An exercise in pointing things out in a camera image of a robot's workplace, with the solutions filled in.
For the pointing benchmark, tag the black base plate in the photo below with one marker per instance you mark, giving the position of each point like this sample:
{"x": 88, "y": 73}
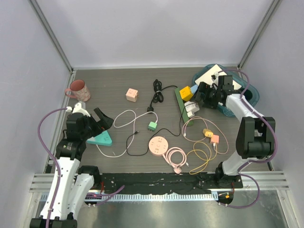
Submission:
{"x": 162, "y": 183}

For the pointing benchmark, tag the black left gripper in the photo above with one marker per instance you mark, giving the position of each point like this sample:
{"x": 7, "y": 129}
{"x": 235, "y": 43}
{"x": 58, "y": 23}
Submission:
{"x": 105, "y": 123}

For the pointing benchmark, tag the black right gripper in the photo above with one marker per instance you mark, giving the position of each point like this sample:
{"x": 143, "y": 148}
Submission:
{"x": 203, "y": 88}

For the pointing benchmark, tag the peach cube socket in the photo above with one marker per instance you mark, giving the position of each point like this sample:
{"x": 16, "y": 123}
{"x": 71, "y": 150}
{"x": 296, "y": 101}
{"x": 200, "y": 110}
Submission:
{"x": 132, "y": 95}

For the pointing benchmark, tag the pink floral mug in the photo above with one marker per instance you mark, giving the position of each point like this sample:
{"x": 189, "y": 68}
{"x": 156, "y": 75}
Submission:
{"x": 78, "y": 90}

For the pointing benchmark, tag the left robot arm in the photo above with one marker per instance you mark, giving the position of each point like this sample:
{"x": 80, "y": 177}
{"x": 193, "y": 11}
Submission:
{"x": 71, "y": 182}

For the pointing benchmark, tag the white cube adapter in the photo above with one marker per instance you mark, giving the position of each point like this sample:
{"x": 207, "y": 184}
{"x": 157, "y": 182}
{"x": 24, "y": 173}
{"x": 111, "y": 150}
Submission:
{"x": 191, "y": 108}

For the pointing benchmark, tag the yellow cube socket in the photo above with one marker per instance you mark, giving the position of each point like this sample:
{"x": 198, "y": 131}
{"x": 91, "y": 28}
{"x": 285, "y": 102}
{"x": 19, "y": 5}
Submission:
{"x": 186, "y": 93}

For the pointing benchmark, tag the pink charger plug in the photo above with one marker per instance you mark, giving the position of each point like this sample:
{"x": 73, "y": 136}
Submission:
{"x": 214, "y": 139}

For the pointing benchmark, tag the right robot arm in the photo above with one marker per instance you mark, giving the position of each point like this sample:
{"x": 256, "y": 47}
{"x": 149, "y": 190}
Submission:
{"x": 256, "y": 139}

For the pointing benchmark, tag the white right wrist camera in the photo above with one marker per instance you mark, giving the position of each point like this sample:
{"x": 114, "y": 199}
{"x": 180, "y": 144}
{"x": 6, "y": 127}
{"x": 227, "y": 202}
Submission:
{"x": 214, "y": 78}

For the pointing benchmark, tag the green power strip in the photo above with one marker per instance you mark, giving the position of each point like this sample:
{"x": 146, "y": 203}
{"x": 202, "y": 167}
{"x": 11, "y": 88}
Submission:
{"x": 181, "y": 106}

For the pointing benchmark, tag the light blue charger plug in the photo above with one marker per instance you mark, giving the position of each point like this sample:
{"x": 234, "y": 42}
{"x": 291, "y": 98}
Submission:
{"x": 194, "y": 89}

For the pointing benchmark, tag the yellow charger plug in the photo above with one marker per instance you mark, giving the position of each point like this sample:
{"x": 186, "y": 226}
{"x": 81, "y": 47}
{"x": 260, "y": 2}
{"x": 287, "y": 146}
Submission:
{"x": 208, "y": 133}

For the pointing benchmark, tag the pink round socket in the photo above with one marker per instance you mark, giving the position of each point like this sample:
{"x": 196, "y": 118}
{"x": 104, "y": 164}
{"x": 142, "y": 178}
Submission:
{"x": 158, "y": 146}

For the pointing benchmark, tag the teal triangular socket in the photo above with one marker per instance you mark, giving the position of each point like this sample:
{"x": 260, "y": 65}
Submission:
{"x": 102, "y": 139}

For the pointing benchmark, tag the teal plastic tray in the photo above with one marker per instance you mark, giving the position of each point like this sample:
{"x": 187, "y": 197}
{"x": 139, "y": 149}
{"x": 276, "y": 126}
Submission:
{"x": 240, "y": 80}

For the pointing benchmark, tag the white paper pad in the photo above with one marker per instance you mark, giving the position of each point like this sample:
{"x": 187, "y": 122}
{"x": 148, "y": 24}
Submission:
{"x": 205, "y": 76}

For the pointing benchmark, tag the dark green cup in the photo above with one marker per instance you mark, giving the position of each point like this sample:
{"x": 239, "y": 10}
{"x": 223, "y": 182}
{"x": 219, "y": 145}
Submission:
{"x": 248, "y": 95}

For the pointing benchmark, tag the white cable duct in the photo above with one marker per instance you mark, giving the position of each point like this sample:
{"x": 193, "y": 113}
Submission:
{"x": 165, "y": 197}

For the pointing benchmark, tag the green charger plug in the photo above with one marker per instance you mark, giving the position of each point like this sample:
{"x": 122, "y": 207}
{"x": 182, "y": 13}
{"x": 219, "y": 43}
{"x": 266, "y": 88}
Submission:
{"x": 152, "y": 126}

